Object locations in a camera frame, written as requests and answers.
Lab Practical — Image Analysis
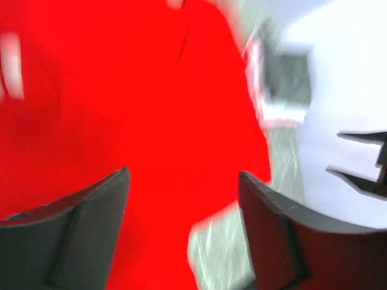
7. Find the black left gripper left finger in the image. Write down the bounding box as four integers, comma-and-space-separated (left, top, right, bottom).
1, 167, 130, 290

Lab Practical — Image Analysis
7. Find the folded pink t-shirt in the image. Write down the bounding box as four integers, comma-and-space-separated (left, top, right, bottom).
241, 19, 306, 128

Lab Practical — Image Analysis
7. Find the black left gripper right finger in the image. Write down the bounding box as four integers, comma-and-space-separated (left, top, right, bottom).
238, 171, 386, 289

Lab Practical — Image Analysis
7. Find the red t-shirt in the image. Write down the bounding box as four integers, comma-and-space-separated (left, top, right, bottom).
1, 1, 270, 289

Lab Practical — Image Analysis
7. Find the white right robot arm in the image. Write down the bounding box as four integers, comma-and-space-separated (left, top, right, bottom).
281, 0, 386, 228

